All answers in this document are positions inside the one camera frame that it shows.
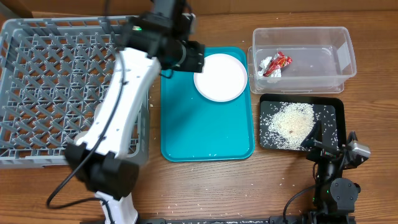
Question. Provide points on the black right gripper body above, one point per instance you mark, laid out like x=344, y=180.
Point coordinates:
x=322, y=152

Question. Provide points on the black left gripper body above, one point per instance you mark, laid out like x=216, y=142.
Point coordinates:
x=195, y=56

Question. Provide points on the cooked rice leftovers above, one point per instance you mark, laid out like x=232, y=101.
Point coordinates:
x=284, y=125

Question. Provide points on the large white round plate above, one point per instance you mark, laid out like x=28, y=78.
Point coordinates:
x=222, y=79

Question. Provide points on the white paper napkin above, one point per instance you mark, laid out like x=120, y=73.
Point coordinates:
x=264, y=66

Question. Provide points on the red snack wrapper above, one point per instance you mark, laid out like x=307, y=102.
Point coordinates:
x=279, y=61

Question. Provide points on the white cup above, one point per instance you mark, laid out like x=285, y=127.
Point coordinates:
x=77, y=139

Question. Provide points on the grey metal bowl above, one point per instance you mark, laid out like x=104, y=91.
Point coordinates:
x=97, y=110

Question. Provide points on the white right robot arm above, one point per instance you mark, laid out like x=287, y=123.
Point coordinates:
x=334, y=196

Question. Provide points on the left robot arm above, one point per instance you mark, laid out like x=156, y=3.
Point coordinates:
x=148, y=45

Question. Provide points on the black waste tray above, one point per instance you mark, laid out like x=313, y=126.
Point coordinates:
x=267, y=99

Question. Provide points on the grey dishwasher rack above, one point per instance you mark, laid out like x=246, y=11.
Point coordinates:
x=54, y=73

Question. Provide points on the teal plastic tray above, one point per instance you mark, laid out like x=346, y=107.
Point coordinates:
x=194, y=128

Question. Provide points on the clear plastic bin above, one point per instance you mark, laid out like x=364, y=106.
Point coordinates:
x=322, y=60

